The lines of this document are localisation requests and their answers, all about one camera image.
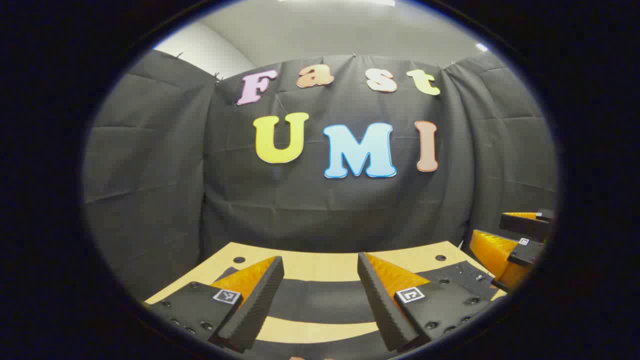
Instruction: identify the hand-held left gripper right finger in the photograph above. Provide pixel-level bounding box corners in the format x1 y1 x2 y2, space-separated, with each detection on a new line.
357 252 506 353

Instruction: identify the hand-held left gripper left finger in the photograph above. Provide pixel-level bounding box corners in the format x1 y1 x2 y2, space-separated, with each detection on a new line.
145 256 285 353

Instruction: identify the black backdrop cloth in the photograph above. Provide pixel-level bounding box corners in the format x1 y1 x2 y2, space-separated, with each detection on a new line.
82 49 558 303

